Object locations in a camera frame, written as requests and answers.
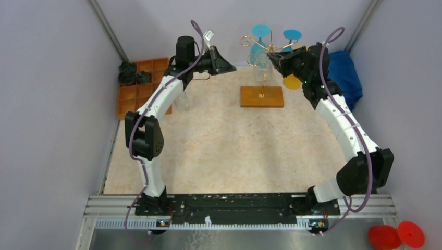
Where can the black parts in tray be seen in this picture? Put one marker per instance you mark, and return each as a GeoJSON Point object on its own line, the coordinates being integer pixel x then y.
{"type": "Point", "coordinates": [128, 75]}

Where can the clear ribbed wine glass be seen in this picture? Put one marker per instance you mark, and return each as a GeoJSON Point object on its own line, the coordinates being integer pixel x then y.
{"type": "Point", "coordinates": [182, 102]}

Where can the blue cloth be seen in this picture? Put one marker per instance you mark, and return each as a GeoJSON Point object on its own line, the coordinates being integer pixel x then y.
{"type": "Point", "coordinates": [342, 71]}

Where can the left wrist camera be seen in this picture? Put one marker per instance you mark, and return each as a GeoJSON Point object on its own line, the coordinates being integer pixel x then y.
{"type": "Point", "coordinates": [207, 36]}

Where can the yellow plastic wine glass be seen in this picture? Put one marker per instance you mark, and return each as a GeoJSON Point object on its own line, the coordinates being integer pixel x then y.
{"type": "Point", "coordinates": [291, 82]}

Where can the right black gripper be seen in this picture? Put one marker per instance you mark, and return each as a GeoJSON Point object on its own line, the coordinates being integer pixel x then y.
{"type": "Point", "coordinates": [287, 62]}

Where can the blue plastic wine glass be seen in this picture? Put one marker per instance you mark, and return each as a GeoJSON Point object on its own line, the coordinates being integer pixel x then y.
{"type": "Point", "coordinates": [258, 51]}

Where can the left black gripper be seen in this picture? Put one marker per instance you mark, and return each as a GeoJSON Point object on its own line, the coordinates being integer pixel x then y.
{"type": "Point", "coordinates": [214, 60]}

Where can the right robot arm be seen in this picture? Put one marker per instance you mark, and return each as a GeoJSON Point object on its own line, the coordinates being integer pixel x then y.
{"type": "Point", "coordinates": [367, 165]}

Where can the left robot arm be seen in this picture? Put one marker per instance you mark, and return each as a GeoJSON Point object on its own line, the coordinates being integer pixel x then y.
{"type": "Point", "coordinates": [143, 135]}

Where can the red plastic wine glass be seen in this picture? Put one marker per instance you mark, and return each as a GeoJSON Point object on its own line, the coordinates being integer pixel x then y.
{"type": "Point", "coordinates": [406, 233]}

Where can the orange compartment tray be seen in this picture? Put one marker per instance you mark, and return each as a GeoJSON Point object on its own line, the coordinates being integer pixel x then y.
{"type": "Point", "coordinates": [130, 98]}

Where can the gold wire glass rack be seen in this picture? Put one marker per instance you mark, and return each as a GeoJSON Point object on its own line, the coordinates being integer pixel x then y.
{"type": "Point", "coordinates": [261, 95]}

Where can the black mounting base rail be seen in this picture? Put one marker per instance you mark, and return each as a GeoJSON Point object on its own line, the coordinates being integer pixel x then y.
{"type": "Point", "coordinates": [236, 209]}

